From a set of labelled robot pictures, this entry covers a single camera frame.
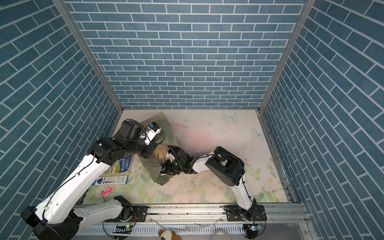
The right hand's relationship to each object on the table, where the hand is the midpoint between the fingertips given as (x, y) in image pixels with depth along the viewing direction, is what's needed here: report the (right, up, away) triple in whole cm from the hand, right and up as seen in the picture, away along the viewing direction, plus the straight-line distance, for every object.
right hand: (160, 172), depth 84 cm
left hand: (+3, +18, -14) cm, 23 cm away
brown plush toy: (+8, -22, -17) cm, 29 cm away
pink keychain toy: (-28, -8, -3) cm, 29 cm away
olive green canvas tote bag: (+7, +22, -15) cm, 27 cm away
